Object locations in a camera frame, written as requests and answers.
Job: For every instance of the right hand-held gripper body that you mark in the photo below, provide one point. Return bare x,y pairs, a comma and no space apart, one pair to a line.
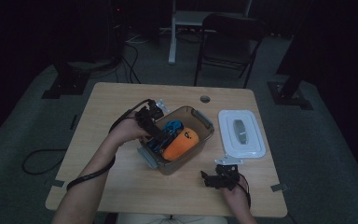
228,174

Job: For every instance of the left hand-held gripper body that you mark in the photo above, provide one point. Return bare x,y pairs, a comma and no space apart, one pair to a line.
147,116

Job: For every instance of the blue and black toy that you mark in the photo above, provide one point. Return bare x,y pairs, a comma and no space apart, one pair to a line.
173,126

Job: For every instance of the orange plush toy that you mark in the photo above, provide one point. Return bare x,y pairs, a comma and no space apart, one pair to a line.
180,144

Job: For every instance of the translucent brown storage box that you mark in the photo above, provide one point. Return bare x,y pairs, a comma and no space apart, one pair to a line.
188,116

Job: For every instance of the person's right hand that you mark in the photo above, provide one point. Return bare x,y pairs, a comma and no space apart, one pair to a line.
237,196

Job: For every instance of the person's left hand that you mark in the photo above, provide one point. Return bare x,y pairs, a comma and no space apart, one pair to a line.
126,130

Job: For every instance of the grey tape strip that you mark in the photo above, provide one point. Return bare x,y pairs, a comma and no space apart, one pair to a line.
57,183
278,187

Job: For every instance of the round grey stand base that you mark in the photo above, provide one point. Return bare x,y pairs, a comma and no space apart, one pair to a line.
87,65

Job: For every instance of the black computer tower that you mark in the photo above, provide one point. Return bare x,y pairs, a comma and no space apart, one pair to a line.
118,31

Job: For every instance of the black folding chair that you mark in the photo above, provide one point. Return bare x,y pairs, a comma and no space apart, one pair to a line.
230,46

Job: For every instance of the white metal stand frame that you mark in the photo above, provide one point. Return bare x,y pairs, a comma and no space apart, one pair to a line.
172,46

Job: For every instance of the black stand with base plate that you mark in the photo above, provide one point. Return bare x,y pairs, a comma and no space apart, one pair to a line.
68,84
287,96

